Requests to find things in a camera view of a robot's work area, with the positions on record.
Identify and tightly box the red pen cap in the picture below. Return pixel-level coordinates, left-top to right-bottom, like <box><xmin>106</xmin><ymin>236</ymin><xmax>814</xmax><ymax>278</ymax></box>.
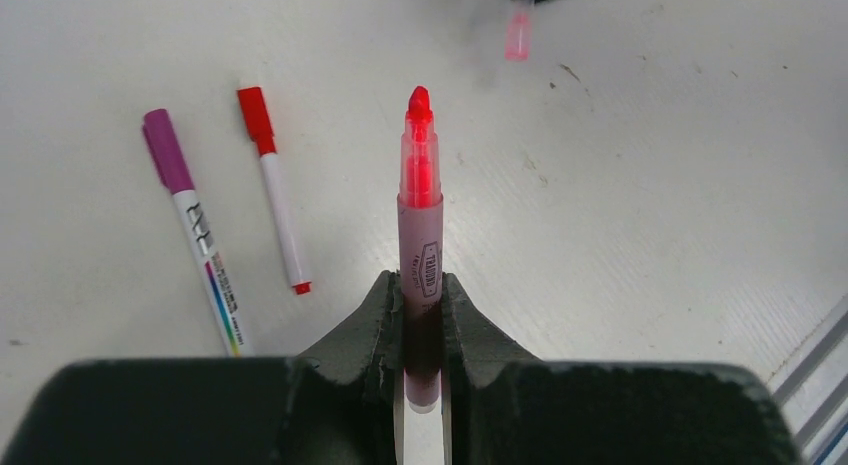
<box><xmin>237</xmin><ymin>86</ymin><xmax>277</xmax><ymax>157</ymax></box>

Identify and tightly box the aluminium mounting rail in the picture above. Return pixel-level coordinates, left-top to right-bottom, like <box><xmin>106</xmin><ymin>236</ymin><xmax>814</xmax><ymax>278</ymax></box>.
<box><xmin>769</xmin><ymin>298</ymin><xmax>847</xmax><ymax>464</ymax></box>

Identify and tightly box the pink translucent pen cap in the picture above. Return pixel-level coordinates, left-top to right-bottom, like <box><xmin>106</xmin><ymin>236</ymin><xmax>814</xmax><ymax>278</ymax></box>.
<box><xmin>504</xmin><ymin>0</ymin><xmax>535</xmax><ymax>62</ymax></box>

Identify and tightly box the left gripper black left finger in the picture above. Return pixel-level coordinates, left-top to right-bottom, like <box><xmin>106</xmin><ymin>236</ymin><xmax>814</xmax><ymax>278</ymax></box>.
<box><xmin>291</xmin><ymin>271</ymin><xmax>403</xmax><ymax>464</ymax></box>

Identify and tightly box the white pen red tip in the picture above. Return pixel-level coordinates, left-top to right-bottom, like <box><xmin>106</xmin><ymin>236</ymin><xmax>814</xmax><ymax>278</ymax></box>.
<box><xmin>236</xmin><ymin>85</ymin><xmax>314</xmax><ymax>297</ymax></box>

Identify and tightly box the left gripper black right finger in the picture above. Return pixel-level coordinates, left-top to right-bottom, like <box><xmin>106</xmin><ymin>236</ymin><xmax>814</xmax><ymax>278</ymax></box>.
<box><xmin>441</xmin><ymin>273</ymin><xmax>538</xmax><ymax>464</ymax></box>

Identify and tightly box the magenta pen cap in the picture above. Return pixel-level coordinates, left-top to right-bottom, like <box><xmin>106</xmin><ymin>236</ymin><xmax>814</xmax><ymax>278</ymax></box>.
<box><xmin>142</xmin><ymin>109</ymin><xmax>195</xmax><ymax>194</ymax></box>

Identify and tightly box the pink purple pen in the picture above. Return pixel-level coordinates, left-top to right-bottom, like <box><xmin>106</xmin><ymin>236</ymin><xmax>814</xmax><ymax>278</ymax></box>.
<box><xmin>397</xmin><ymin>86</ymin><xmax>444</xmax><ymax>414</ymax></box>

